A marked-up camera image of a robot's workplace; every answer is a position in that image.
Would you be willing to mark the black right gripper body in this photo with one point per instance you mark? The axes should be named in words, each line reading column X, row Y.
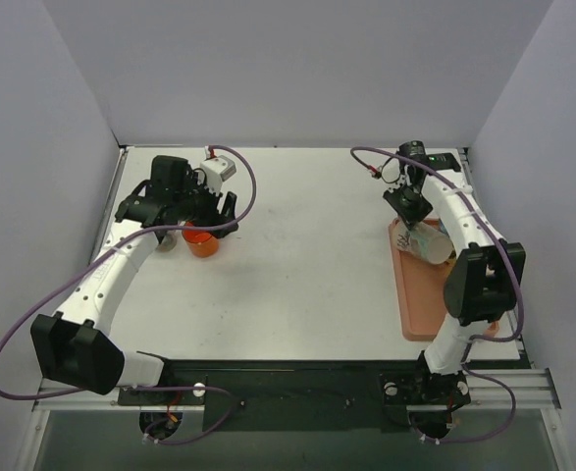
column 408, row 206

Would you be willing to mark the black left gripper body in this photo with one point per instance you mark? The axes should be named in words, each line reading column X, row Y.
column 214, row 212

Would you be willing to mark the orange mug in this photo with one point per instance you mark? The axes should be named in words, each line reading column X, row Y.
column 201, row 244

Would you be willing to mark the beige patterned mug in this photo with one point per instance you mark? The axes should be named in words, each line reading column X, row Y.
column 423, row 242

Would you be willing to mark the white patterned mug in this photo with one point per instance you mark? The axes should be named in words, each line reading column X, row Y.
column 168, row 243

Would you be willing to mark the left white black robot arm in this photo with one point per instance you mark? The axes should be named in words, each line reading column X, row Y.
column 72, row 346

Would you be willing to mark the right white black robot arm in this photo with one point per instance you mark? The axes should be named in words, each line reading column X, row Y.
column 484, row 282

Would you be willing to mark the pink plastic tray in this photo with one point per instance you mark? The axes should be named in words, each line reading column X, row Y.
column 419, row 287

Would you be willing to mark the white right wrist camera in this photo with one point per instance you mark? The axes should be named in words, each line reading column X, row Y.
column 391, row 174

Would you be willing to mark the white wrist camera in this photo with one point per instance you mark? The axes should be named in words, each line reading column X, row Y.
column 215, row 172
column 391, row 174

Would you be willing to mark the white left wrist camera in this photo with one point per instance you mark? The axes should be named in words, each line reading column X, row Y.
column 215, row 172

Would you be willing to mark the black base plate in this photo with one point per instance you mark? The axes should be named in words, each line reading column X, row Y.
column 308, row 395

